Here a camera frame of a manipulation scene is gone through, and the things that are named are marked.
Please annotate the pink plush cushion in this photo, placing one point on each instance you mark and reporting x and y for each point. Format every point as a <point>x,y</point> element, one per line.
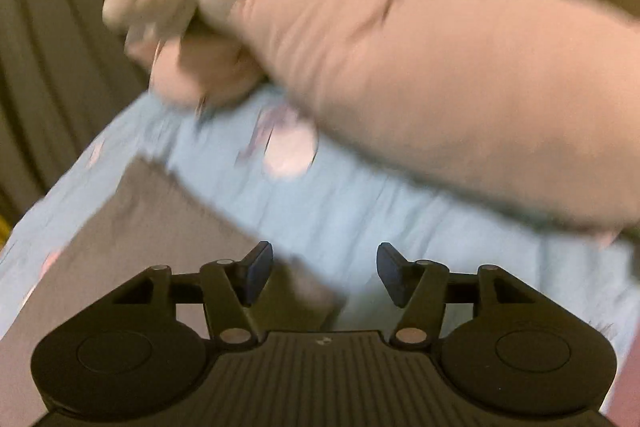
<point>425,82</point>

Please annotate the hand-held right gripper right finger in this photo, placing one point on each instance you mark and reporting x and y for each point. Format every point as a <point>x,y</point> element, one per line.
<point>391,274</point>

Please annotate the olive curtain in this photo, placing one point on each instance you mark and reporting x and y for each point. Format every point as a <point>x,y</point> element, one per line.
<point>55,47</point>

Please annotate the yellow curtain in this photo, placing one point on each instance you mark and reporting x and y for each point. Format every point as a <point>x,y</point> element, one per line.
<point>3,232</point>

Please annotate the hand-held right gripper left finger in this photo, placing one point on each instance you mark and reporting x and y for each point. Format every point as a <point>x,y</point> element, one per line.
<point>258,273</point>

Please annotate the grey pants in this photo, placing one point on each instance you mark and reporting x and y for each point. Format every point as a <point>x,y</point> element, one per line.
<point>125,247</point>

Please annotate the blue printed bedsheet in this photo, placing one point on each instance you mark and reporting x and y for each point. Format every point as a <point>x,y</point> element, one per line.
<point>380,217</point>

